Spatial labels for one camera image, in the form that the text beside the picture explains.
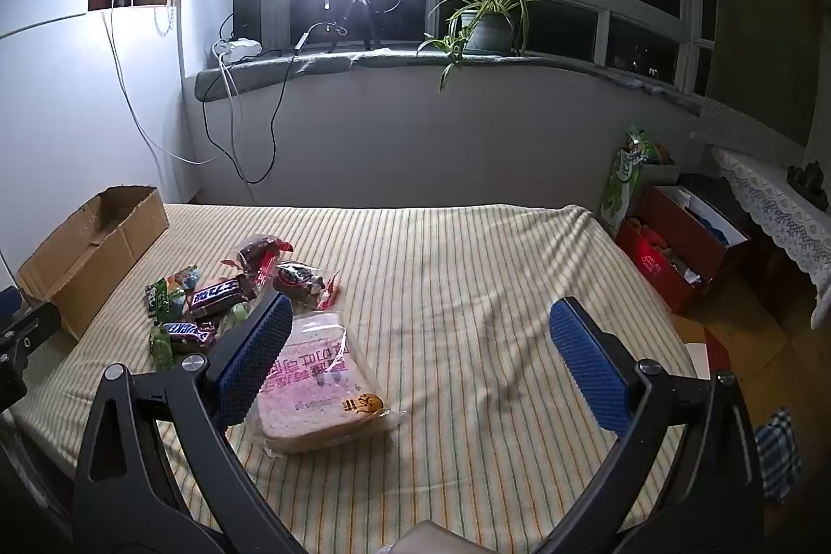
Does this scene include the red storage box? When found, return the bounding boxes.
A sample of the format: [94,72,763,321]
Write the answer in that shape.
[614,183,755,316]

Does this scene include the red-edged clear pastry packet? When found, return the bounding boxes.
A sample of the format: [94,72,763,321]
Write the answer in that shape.
[273,261,342,312]
[224,233,293,295]

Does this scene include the green printed bag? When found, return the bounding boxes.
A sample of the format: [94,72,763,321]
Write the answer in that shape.
[600,124,677,238]

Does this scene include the white power strip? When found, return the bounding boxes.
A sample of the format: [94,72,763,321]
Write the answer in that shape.
[212,37,262,66]

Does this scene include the striped bed sheet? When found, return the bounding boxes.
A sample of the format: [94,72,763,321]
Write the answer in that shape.
[9,202,701,554]

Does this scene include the dark yellow curtain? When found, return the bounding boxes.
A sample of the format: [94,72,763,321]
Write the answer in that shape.
[704,0,831,147]

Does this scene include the potted spider plant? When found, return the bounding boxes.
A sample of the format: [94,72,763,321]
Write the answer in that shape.
[417,0,540,91]

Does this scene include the blue checked cloth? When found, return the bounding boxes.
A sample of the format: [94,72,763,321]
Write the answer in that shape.
[753,407,804,504]

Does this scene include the sliced bread packet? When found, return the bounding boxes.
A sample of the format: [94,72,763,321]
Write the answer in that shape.
[247,313,409,456]

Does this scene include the white charger cable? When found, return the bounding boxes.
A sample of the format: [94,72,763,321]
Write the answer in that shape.
[217,51,243,169]

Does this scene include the black tripod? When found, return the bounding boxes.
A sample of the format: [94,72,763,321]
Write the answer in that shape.
[326,0,382,52]

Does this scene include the brown cardboard box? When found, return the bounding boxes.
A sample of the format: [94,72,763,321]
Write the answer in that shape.
[16,185,170,342]

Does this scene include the black cable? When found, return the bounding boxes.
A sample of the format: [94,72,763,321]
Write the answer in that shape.
[201,27,311,185]

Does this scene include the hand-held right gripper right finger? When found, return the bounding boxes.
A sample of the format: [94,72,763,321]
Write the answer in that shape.
[532,298,763,554]

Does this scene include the white wardrobe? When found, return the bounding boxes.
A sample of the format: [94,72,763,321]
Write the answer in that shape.
[0,0,184,295]

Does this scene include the colourful gummy packet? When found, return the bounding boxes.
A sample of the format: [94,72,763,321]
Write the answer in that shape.
[165,264,204,312]

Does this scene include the long white cable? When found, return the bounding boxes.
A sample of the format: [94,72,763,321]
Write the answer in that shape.
[100,0,222,166]

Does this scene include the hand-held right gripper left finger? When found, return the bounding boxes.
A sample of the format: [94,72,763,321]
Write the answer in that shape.
[71,291,306,554]

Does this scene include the dark ornament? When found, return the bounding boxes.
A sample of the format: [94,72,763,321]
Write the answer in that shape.
[786,160,830,199]

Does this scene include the brown chocolate bar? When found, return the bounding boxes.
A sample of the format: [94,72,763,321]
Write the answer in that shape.
[157,320,219,348]
[187,275,253,317]

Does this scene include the white lace tablecloth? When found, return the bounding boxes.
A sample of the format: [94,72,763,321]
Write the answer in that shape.
[690,98,831,329]

